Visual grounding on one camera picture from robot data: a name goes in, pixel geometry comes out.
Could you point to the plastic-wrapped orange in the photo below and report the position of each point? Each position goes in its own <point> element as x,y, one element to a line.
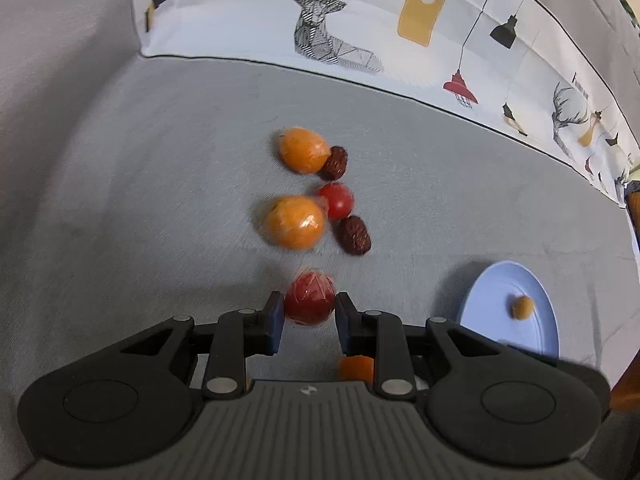
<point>299,150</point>
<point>294,225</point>

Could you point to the orange tangerine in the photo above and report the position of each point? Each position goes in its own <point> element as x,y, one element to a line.
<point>356,369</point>

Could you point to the plastic-wrapped red tomato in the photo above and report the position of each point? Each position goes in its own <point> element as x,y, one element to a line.
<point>310,300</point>

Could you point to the white deer and lamp printed cloth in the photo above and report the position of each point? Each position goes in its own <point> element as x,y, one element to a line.
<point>225,10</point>

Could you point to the red cherry tomato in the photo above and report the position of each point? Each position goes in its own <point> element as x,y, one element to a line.
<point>337,201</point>

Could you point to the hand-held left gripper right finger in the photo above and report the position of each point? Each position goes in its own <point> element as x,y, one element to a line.
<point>343,322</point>

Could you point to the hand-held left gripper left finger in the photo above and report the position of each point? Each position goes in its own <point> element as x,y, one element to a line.
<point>276,325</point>

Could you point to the small yellow-brown fruit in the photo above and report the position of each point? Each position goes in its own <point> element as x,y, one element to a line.
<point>522,307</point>

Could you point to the light blue plate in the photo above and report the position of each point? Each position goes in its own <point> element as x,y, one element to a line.
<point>500,285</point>

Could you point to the dried red date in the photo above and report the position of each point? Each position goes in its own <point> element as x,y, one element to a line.
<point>355,236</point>
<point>335,164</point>

